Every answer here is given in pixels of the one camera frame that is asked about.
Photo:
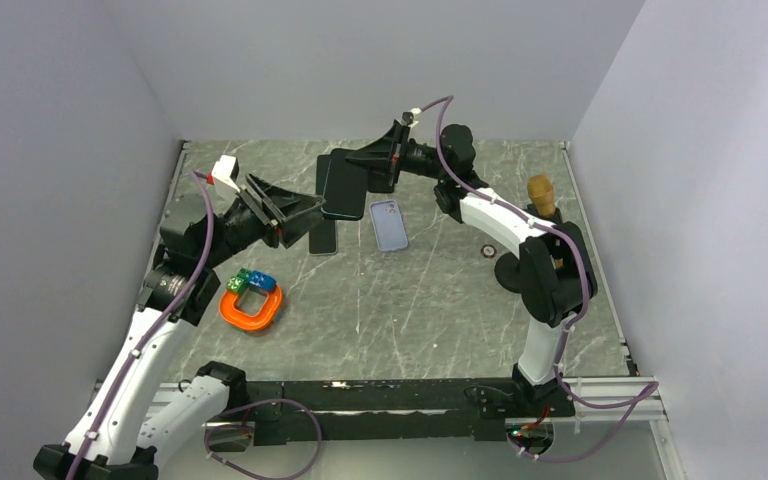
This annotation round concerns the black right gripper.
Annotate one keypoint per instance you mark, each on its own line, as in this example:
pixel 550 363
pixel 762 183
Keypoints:
pixel 385 152

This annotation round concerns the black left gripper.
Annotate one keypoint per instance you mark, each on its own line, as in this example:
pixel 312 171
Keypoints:
pixel 294 207

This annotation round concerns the black phone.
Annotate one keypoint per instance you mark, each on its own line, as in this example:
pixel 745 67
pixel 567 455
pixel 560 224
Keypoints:
pixel 322 239
pixel 345 188

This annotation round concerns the blue phone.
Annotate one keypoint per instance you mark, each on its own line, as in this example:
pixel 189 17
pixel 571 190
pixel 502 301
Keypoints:
pixel 321 173

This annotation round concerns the lavender phone case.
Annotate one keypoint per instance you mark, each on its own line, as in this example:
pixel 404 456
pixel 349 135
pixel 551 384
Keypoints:
pixel 388 225

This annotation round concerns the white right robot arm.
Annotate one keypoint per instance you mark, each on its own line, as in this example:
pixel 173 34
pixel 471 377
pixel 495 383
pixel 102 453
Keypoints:
pixel 547 263

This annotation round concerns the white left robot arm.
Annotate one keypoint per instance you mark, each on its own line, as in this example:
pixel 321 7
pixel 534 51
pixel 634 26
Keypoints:
pixel 118 437

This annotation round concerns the blue toy brick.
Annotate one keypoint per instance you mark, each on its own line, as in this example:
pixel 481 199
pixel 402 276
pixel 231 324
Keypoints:
pixel 260 282

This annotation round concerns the green toy brick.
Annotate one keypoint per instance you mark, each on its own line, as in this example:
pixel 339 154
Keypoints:
pixel 238 284

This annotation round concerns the round poker chip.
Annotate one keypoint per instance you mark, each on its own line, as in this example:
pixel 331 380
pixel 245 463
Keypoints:
pixel 488 251

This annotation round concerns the black microphone stand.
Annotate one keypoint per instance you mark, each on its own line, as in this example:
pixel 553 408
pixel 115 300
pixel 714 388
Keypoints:
pixel 506 269

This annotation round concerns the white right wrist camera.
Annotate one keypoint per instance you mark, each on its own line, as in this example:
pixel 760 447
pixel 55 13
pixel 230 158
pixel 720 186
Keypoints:
pixel 410 118

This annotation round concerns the orange ring toy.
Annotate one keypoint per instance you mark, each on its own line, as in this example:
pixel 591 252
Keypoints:
pixel 234 312

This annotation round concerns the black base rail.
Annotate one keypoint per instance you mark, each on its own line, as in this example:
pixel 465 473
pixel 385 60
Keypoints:
pixel 483 409

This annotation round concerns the aluminium frame rail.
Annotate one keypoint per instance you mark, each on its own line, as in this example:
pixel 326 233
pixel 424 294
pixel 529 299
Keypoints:
pixel 219 390

